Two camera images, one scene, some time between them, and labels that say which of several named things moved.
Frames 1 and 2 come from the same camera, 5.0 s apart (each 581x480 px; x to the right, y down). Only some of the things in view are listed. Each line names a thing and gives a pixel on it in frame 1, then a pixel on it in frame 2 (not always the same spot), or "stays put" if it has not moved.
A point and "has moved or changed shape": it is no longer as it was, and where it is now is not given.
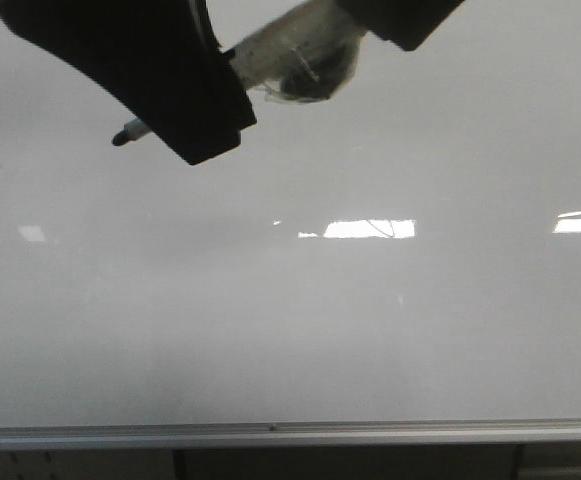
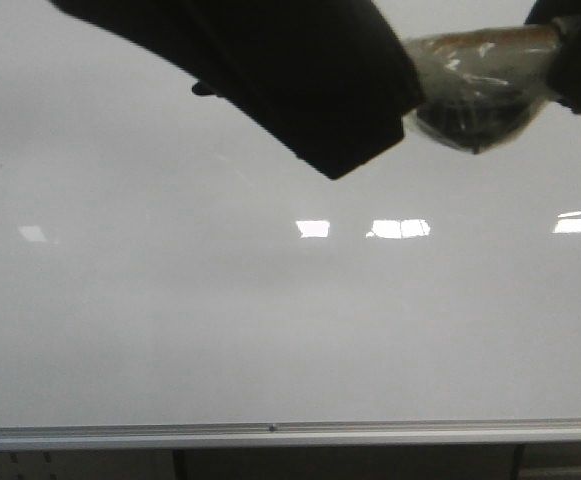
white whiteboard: [429, 242] stays put
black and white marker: [300, 58] has moved or changed shape
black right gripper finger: [407, 23] → [580, 77]
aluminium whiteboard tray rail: [508, 434] stays put
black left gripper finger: [160, 59] → [329, 80]
